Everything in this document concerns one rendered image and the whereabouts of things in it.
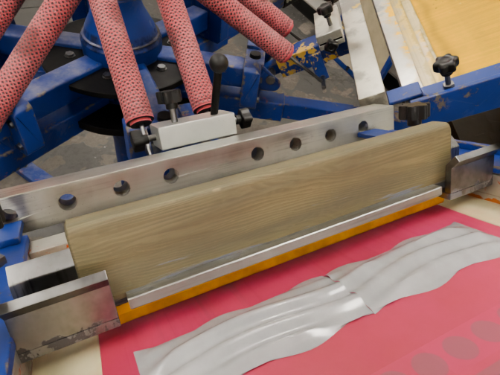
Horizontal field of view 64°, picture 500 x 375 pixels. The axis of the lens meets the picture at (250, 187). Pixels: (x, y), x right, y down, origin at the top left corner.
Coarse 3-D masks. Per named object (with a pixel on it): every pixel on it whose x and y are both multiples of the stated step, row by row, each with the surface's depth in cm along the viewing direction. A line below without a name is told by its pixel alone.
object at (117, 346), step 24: (288, 264) 41; (216, 288) 39; (240, 288) 38; (264, 288) 38; (288, 288) 37; (168, 312) 36; (192, 312) 35; (216, 312) 35; (120, 336) 34; (144, 336) 33; (168, 336) 33; (336, 336) 30; (360, 336) 30; (384, 336) 30; (120, 360) 31; (288, 360) 29; (312, 360) 28; (336, 360) 28; (360, 360) 28; (384, 360) 27
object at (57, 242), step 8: (496, 176) 47; (496, 184) 47; (472, 192) 50; (480, 192) 49; (488, 192) 48; (496, 192) 47; (488, 200) 49; (496, 200) 48; (64, 232) 48; (40, 240) 47; (48, 240) 46; (56, 240) 46; (64, 240) 46; (32, 248) 45; (40, 248) 45; (48, 248) 44; (56, 248) 45; (64, 248) 45; (32, 256) 44; (40, 256) 44; (16, 352) 28; (16, 360) 28; (32, 360) 32; (16, 368) 27; (24, 368) 29
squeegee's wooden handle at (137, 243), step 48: (384, 144) 41; (432, 144) 44; (192, 192) 34; (240, 192) 35; (288, 192) 37; (336, 192) 40; (384, 192) 42; (96, 240) 31; (144, 240) 32; (192, 240) 34; (240, 240) 36
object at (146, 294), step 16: (416, 192) 44; (432, 192) 44; (368, 208) 41; (384, 208) 41; (400, 208) 42; (320, 224) 39; (336, 224) 39; (352, 224) 40; (272, 240) 38; (288, 240) 37; (304, 240) 38; (240, 256) 35; (256, 256) 36; (272, 256) 36; (192, 272) 34; (208, 272) 34; (224, 272) 35; (144, 288) 33; (160, 288) 32; (176, 288) 33; (144, 304) 32
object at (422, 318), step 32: (416, 224) 46; (448, 224) 44; (480, 224) 44; (320, 256) 42; (352, 256) 41; (448, 288) 34; (480, 288) 33; (384, 320) 31; (416, 320) 31; (448, 320) 30
